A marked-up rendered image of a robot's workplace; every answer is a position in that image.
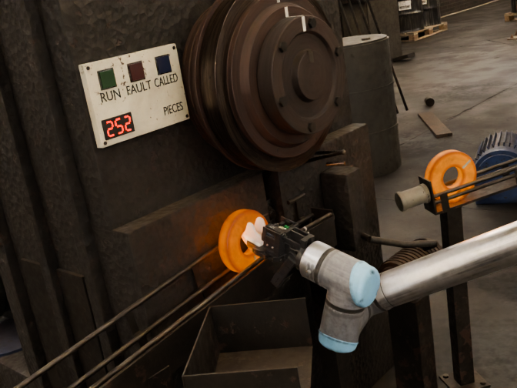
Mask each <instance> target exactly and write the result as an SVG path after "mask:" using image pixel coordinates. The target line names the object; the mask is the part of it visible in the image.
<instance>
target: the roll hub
mask: <svg viewBox="0 0 517 388"><path fill-rule="evenodd" d="M302 16H305V27H306V31H305V32H304V31H303V26H302ZM302 16H295V17H288V18H284V19H282V20H280V21H279V22H277V23H276V24H275V25H274V26H273V27H272V28H271V29H270V31H269V32H268V34H267V36H266V37H265V39H264V42H263V43H262V47H261V50H260V53H259V57H258V67H257V81H258V92H259V95H260V99H261V101H262V105H263V107H264V110H265V112H266V114H267V115H268V117H269V118H270V119H271V121H272V122H273V123H274V124H275V125H276V126H277V127H278V128H279V129H281V130H282V131H284V132H287V133H291V134H305V135H311V134H315V133H317V132H320V131H322V130H323V129H324V128H325V127H326V126H327V125H328V124H329V123H330V122H331V121H332V120H333V118H334V117H335V114H336V113H337V111H338V109H339V106H336V105H335V103H334V101H335V97H337V96H340V97H341V98H342V95H343V91H344V84H345V67H344V61H343V57H342V55H340V56H336V54H335V48H336V47H339V46H340V45H339V42H338V40H337V38H336V37H335V34H334V33H333V31H332V30H331V29H330V28H329V26H328V25H327V24H326V23H325V22H324V21H322V20H321V19H320V18H317V17H315V16H313V15H302ZM310 18H315V20H316V21H317V22H316V27H314V28H310V27H309V24H308V23H309V19H310ZM280 42H286V44H287V46H288V48H287V52H281V51H280V50H279V43H280ZM282 96H285V97H286V98H287V99H288V103H287V106H284V107H281V106H280V104H279V99H280V97H282ZM310 122H314V123H315V125H316V128H315V131H314V132H310V131H309V129H308V126H309V123H310Z"/></svg>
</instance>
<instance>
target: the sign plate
mask: <svg viewBox="0 0 517 388"><path fill-rule="evenodd" d="M166 55H168V56H169V61H170V65H171V69H172V70H171V71H170V72H164V73H161V74H159V72H158V65H157V61H156V58H159V57H162V56H166ZM138 62H142V67H143V70H144V74H145V77H144V78H143V79H138V80H135V81H132V78H131V74H130V71H129V67H128V65H131V64H135V63H138ZM78 68H79V71H80V75H81V79H82V84H83V88H84V92H85V97H86V102H87V105H88V110H89V115H90V118H91V121H92V128H93V131H94V134H95V141H96V144H97V147H98V148H105V147H107V146H111V145H114V144H116V143H119V142H123V141H125V140H128V139H131V138H134V137H136V136H139V135H143V134H145V133H148V132H152V131H155V130H157V129H161V128H164V127H166V126H169V125H173V124H175V123H177V122H181V121H184V120H186V119H189V113H188V106H187V102H186V97H185V90H184V85H183V81H182V74H181V69H180V65H179V61H178V53H177V49H176V45H175V44H168V45H163V46H159V47H155V48H149V49H146V50H142V51H138V52H133V53H128V54H125V55H119V56H116V57H112V58H108V59H103V60H98V61H95V62H89V63H85V64H82V65H79V66H78ZM109 69H113V72H114V75H115V82H116V86H112V87H109V88H106V89H102V84H101V80H100V76H99V72H103V71H106V70H109ZM127 115H128V117H129V116H130V119H131V122H130V123H129V124H127V125H126V123H127V122H129V118H128V117H127V118H125V117H124V116H127ZM118 118H120V119H119V120H117V121H116V124H117V125H122V126H123V129H124V131H122V126H120V127H118V128H117V126H115V120H116V119H118ZM108 121H111V122H110V123H107V122H108ZM112 122H113V126H114V127H112ZM125 125H126V127H127V129H132V130H130V131H127V130H125ZM110 128H112V129H110ZM108 129H110V130H108ZM107 131H109V135H108V133H107ZM119 132H123V133H121V134H119ZM113 134H114V136H112V137H110V135H113Z"/></svg>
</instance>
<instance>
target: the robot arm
mask: <svg viewBox="0 0 517 388"><path fill-rule="evenodd" d="M286 220H287V221H289V222H292V223H293V226H292V227H289V226H287V225H286V224H285V221H286ZM242 239H243V241H244V242H245V244H246V245H247V247H248V248H249V249H250V250H251V251H252V252H253V253H254V254H256V255H257V256H260V257H262V258H264V259H268V260H271V261H273V262H279V263H280V262H283V264H282V266H281V267H280V269H279V270H278V271H277V272H276V273H275V274H274V276H273V278H272V280H271V281H270V282H271V283H272V284H273V285H274V286H275V287H276V288H277V289H278V288H279V287H280V286H284V285H285V284H286V283H287V282H288V281H289V280H290V277H291V275H292V274H293V273H294V271H295V270H296V269H297V270H299V271H300V274H301V275H302V276H303V277H305V278H306V279H309V280H311V281H313V282H314V283H316V284H317V285H319V286H321V287H323V288H325V289H327V293H326V298H325V305H324V309H323V313H322V321H321V325H320V329H319V342H320V343H321V344H322V345H323V346H324V347H325V348H327V349H329V350H332V351H334V352H337V353H350V352H352V351H353V350H355V348H356V347H357V344H358V343H359V342H358V340H359V334H360V332H361V331H362V329H363V328H364V326H365V324H366V323H367V322H368V321H369V319H370V318H371V317H372V316H374V315H375V314H378V313H382V312H385V311H386V310H390V309H391V308H392V307H395V306H399V305H402V304H404V303H407V302H410V301H413V300H415V299H419V298H422V297H424V296H427V295H430V294H433V293H437V292H439V291H441V290H444V289H448V288H450V287H453V286H457V285H458V284H461V283H465V282H468V281H470V280H473V279H476V278H479V277H481V276H485V275H488V274H490V273H493V272H496V271H499V270H501V269H505V268H508V267H510V266H514V265H516V264H517V221H515V222H512V223H509V224H508V225H505V226H502V227H499V228H497V229H494V230H492V231H489V232H486V233H483V234H482V235H479V236H476V237H473V238H471V239H467V240H466V241H463V242H460V243H457V244H455V245H453V246H450V247H447V248H444V249H441V250H439V251H437V252H434V253H431V254H429V255H427V256H423V257H421V258H418V259H415V260H413V261H411V262H408V263H405V264H403V265H400V266H397V267H395V268H392V269H389V270H387V271H385V272H382V273H379V272H378V270H377V269H376V268H375V267H373V266H370V265H369V264H368V263H367V262H365V261H361V260H359V259H356V258H354V257H352V256H350V255H348V254H346V253H343V252H341V251H339V250H337V249H335V248H334V247H331V246H329V245H327V244H325V243H323V242H320V241H315V242H314V240H315V236H313V235H312V234H310V233H308V232H305V231H303V230H301V229H299V224H298V223H296V222H293V221H292V220H290V219H287V218H285V217H283V216H281V222H280V223H274V224H273V225H272V224H271V223H269V224H268V225H265V221H264V219H263V218H261V217H258V218H257V219H256V221H255V225H253V224H252V223H251V222H248V223H247V226H246V229H245V231H244V232H243V234H242Z"/></svg>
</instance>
